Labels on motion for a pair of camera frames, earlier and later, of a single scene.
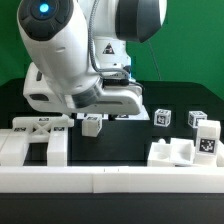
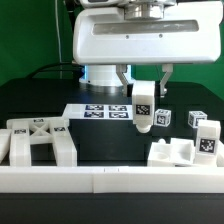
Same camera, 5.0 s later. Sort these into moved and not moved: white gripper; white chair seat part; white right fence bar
Moved: white gripper
Not moved: white chair seat part; white right fence bar
